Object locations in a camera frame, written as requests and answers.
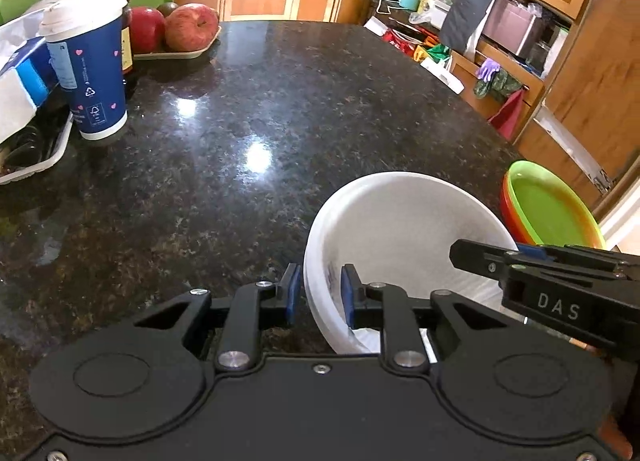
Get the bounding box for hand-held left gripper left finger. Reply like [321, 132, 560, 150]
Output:
[131, 263, 303, 374]

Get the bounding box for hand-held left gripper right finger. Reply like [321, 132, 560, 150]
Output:
[340, 264, 507, 375]

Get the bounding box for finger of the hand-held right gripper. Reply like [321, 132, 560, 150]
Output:
[449, 239, 627, 286]
[516, 242, 640, 283]

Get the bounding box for large white plastic bowl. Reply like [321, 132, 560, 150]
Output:
[303, 170, 521, 355]

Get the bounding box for orange plastic plate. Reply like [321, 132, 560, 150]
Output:
[499, 175, 540, 247]

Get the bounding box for green plastic plate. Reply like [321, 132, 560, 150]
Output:
[506, 160, 607, 250]

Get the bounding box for red cloth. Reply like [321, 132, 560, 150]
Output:
[488, 88, 526, 141]

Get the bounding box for purple glove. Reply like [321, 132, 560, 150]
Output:
[474, 59, 501, 84]

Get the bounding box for white box with window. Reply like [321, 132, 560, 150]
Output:
[419, 55, 466, 94]

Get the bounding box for tall wooden cabinet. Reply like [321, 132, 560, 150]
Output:
[450, 0, 640, 214]

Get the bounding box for red snack packet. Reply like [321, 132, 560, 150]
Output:
[382, 28, 427, 57]

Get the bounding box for pink box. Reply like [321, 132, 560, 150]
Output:
[482, 0, 546, 60]

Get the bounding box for beige fruit tray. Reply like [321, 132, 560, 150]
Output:
[133, 25, 222, 62]

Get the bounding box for white foam tray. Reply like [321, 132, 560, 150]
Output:
[0, 105, 75, 186]

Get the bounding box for red apple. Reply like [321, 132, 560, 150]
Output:
[164, 3, 220, 53]
[129, 6, 167, 54]

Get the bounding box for wooden base cabinets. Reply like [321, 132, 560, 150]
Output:
[173, 0, 377, 26]

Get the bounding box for blue paper cup white lid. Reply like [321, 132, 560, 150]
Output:
[38, 0, 129, 141]

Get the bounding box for dark sauce jar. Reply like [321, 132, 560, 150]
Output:
[119, 5, 136, 77]

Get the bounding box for blue white tissue pack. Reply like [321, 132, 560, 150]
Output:
[0, 35, 64, 142]

